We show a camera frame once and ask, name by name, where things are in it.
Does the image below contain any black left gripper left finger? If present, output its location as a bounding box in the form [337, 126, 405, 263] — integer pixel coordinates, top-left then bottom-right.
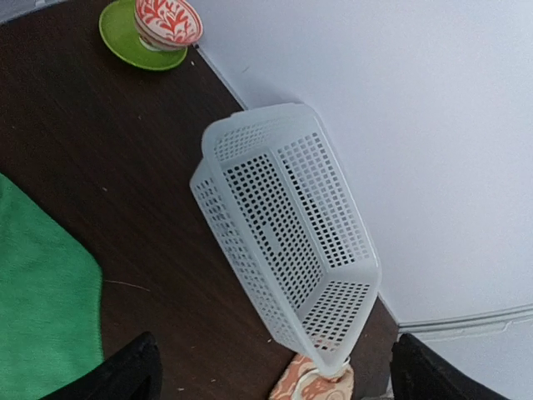
[45, 332, 162, 400]

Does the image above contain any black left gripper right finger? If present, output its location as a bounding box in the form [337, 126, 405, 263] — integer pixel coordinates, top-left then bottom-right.
[390, 333, 506, 400]

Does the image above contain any orange bunny pattern towel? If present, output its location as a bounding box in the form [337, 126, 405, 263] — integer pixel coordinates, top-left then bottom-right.
[268, 354, 355, 400]

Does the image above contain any green microfiber towel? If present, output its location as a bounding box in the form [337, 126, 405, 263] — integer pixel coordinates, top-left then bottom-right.
[1, 176, 103, 399]

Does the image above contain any white plastic mesh basket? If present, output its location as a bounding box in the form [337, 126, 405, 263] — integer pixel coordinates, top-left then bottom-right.
[190, 103, 381, 376]

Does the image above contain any red patterned ceramic bowl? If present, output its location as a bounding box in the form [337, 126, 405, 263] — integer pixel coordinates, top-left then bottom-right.
[134, 0, 204, 52]

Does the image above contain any green saucer plate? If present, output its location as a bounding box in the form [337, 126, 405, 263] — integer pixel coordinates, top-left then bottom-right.
[98, 1, 187, 72]

